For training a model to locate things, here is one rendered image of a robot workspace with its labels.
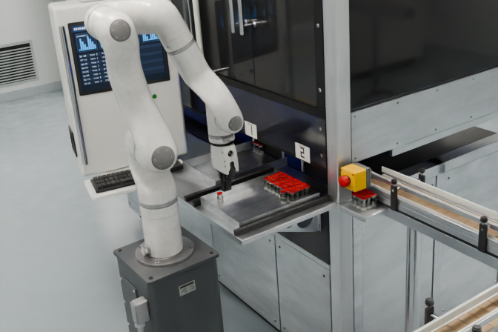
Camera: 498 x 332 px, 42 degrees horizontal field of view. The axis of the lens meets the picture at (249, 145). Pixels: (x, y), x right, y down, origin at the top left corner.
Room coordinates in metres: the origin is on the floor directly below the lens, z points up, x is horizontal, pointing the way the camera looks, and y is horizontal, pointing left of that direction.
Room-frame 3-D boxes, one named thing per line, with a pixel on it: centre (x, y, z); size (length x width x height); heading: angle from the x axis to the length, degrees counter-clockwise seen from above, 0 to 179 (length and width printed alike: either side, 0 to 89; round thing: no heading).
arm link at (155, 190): (1.87, 0.31, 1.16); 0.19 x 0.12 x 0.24; 26
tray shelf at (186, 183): (2.27, 0.03, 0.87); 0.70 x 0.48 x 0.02; 32
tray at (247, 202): (2.10, -0.02, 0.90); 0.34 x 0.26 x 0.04; 122
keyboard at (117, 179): (2.59, 0.49, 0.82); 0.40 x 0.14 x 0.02; 111
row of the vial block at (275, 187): (2.14, -0.10, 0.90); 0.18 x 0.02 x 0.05; 32
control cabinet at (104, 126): (2.81, 0.55, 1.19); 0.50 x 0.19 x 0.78; 111
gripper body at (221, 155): (1.95, 0.09, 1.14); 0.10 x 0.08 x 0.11; 32
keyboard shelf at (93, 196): (2.64, 0.50, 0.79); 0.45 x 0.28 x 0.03; 111
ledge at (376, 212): (2.02, -0.40, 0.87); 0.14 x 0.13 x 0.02; 122
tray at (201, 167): (2.45, 0.06, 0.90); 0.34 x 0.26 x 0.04; 122
